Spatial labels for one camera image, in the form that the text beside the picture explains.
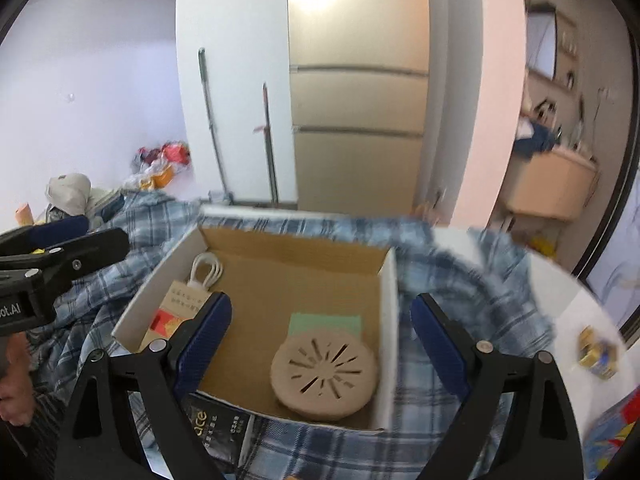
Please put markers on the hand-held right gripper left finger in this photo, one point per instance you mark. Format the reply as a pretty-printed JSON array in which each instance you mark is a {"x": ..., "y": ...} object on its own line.
[{"x": 202, "y": 345}]

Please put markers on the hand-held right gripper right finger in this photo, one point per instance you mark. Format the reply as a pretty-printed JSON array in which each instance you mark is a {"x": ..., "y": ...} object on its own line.
[{"x": 437, "y": 345}]

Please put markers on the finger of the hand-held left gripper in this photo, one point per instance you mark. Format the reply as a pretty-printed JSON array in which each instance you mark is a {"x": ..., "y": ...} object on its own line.
[
  {"x": 60, "y": 230},
  {"x": 90, "y": 252}
]

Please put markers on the beige paper card pack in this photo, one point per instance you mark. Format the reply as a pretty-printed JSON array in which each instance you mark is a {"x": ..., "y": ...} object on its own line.
[{"x": 170, "y": 310}]

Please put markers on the cardboard box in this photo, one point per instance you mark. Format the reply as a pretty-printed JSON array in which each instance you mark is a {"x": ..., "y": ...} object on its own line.
[{"x": 300, "y": 285}]

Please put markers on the light green cloth pad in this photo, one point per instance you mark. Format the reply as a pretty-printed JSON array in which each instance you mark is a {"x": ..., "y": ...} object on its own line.
[{"x": 325, "y": 322}]

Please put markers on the round beige slotted disc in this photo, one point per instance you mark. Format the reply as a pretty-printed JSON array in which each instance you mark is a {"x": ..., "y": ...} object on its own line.
[{"x": 322, "y": 372}]

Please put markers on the yellow and blue packet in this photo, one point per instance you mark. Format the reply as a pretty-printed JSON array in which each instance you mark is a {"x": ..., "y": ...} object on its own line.
[{"x": 597, "y": 352}]

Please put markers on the person's left hand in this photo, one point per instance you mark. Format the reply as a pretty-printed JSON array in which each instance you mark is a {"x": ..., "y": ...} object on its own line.
[{"x": 17, "y": 385}]

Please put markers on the black packet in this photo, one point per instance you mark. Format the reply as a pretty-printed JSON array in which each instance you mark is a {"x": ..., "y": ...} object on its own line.
[{"x": 220, "y": 425}]

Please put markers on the red plastic bags pile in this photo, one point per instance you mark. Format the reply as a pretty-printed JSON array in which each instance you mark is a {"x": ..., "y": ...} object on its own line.
[{"x": 165, "y": 160}]

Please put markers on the blue plaid shirt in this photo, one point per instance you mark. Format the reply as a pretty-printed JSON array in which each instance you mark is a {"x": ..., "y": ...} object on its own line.
[{"x": 350, "y": 452}]

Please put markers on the colourful printed bag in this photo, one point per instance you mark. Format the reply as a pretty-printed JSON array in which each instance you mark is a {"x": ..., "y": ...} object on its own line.
[{"x": 607, "y": 440}]

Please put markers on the wooden vanity cabinet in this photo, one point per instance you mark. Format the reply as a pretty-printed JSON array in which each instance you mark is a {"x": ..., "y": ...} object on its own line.
[{"x": 550, "y": 185}]

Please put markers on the blue clothes pile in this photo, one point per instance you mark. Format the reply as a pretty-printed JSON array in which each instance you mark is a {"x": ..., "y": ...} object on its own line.
[{"x": 535, "y": 140}]

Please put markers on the gold refrigerator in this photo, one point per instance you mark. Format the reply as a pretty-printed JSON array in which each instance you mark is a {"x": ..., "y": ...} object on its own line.
[{"x": 357, "y": 110}]

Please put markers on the bathroom mirror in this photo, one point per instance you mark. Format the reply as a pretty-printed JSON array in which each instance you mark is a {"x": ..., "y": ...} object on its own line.
[{"x": 542, "y": 42}]

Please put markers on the black door frame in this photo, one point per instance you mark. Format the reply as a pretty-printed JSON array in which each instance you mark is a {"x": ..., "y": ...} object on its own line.
[{"x": 605, "y": 220}]

